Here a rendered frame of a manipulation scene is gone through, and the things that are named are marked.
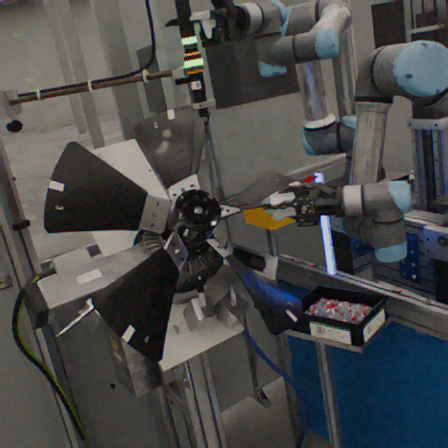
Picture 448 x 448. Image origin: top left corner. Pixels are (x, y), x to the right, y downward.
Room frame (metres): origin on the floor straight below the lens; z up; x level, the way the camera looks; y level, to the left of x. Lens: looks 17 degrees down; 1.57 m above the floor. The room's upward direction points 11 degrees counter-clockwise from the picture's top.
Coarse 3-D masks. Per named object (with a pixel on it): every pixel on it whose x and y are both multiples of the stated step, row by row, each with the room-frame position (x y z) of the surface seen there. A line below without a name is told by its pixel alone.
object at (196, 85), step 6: (192, 78) 1.34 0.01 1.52; (198, 78) 1.34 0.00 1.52; (192, 84) 1.34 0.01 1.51; (198, 84) 1.34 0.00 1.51; (204, 84) 1.35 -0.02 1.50; (192, 90) 1.35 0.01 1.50; (198, 90) 1.34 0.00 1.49; (204, 90) 1.34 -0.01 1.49; (198, 96) 1.34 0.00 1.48; (204, 96) 1.34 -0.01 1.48; (198, 102) 1.34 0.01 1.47; (204, 108) 1.34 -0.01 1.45; (204, 114) 1.34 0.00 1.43
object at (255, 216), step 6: (246, 210) 1.82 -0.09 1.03; (252, 210) 1.79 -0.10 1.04; (258, 210) 1.75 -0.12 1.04; (246, 216) 1.82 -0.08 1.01; (252, 216) 1.79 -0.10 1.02; (258, 216) 1.76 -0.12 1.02; (264, 216) 1.73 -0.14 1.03; (270, 216) 1.70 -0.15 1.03; (246, 222) 1.83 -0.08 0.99; (252, 222) 1.80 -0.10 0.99; (258, 222) 1.77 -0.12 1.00; (264, 222) 1.74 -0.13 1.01; (270, 222) 1.71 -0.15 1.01; (276, 222) 1.71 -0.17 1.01; (282, 222) 1.72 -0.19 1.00; (288, 222) 1.73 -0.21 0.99; (270, 228) 1.71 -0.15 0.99; (276, 228) 1.71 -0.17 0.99
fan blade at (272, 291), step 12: (240, 264) 1.24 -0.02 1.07; (240, 276) 1.17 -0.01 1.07; (252, 276) 1.22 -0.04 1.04; (252, 288) 1.16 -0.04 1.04; (264, 288) 1.20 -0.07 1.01; (276, 288) 1.26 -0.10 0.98; (264, 300) 1.15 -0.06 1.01; (276, 300) 1.19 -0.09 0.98; (300, 300) 1.27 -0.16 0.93; (264, 312) 1.11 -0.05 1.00; (276, 312) 1.14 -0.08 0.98; (300, 312) 1.21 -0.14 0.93; (276, 324) 1.10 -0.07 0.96; (288, 324) 1.13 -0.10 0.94
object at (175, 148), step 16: (176, 112) 1.53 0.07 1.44; (192, 112) 1.51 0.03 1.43; (208, 112) 1.50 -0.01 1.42; (144, 128) 1.53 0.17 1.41; (160, 128) 1.51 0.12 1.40; (176, 128) 1.49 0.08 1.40; (192, 128) 1.47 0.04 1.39; (144, 144) 1.50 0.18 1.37; (160, 144) 1.48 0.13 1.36; (176, 144) 1.45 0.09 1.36; (192, 144) 1.44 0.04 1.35; (160, 160) 1.45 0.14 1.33; (176, 160) 1.42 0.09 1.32; (192, 160) 1.40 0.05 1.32; (160, 176) 1.43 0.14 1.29; (176, 176) 1.40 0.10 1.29
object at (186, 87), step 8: (176, 72) 1.36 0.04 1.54; (184, 72) 1.36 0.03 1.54; (176, 80) 1.36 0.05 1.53; (184, 80) 1.35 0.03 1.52; (184, 88) 1.35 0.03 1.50; (184, 96) 1.36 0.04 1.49; (192, 96) 1.36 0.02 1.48; (192, 104) 1.33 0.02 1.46; (200, 104) 1.32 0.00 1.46; (208, 104) 1.32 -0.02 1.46
